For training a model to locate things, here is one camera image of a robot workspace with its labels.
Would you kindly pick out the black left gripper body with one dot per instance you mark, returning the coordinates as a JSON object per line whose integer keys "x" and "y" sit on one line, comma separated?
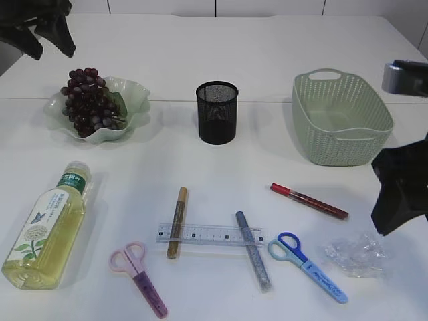
{"x": 25, "y": 14}

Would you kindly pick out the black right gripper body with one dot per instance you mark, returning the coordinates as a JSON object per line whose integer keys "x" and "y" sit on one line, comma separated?
{"x": 402, "y": 173}

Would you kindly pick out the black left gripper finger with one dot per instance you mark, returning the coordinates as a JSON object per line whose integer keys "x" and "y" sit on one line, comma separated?
{"x": 23, "y": 40}
{"x": 54, "y": 28}

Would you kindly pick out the purple artificial grape bunch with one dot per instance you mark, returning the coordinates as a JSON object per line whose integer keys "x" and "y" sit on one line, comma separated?
{"x": 90, "y": 105}

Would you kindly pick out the clear plastic sheet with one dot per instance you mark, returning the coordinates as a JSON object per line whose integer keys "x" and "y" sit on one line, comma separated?
{"x": 358, "y": 256}

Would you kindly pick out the blue safety scissors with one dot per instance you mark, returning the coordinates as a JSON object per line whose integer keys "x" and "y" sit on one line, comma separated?
{"x": 287, "y": 247}

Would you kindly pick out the yellow tea drink bottle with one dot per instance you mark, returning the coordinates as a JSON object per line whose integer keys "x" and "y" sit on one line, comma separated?
{"x": 39, "y": 255}

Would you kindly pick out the pink purple safety scissors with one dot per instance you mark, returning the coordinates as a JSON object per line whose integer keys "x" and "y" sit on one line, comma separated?
{"x": 129, "y": 259}

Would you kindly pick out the green plastic woven basket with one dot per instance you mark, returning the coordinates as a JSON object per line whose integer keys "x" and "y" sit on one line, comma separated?
{"x": 339, "y": 122}

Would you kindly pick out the green wavy glass plate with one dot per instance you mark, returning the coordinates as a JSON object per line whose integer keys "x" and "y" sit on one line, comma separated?
{"x": 134, "y": 95}

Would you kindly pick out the red marker pen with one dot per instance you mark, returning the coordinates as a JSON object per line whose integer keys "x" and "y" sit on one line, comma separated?
{"x": 309, "y": 201}

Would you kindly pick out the silver glitter pen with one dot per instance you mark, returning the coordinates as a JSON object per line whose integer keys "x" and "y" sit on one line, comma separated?
{"x": 253, "y": 253}

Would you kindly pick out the black mesh pen holder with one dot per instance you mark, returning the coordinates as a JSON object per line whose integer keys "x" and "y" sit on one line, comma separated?
{"x": 217, "y": 112}

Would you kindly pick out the clear plastic ruler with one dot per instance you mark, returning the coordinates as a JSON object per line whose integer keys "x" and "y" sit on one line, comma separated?
{"x": 194, "y": 234}

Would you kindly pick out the gold glitter pen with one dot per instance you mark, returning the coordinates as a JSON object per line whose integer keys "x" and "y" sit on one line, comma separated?
{"x": 172, "y": 250}

